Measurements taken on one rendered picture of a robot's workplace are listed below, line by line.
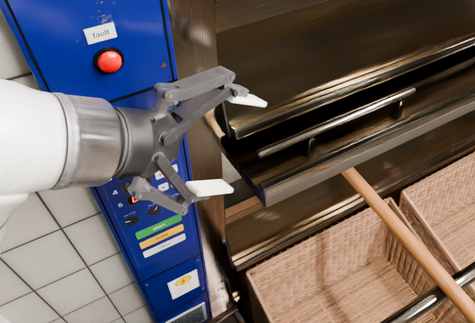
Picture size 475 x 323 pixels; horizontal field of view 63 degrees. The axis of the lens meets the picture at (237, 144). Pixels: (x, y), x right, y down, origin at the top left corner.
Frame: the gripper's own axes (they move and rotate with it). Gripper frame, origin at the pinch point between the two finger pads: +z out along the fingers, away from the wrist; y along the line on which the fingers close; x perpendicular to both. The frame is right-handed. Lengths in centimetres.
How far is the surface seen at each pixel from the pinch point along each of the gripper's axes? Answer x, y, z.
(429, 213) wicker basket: 4, 25, 116
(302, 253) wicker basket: -11, 42, 62
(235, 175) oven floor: -20.3, 18.0, 27.9
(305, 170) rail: 4.6, 2.1, 12.6
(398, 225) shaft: 13.7, 11.4, 42.3
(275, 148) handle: 0.3, 0.4, 8.8
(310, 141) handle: 2.0, -1.8, 15.1
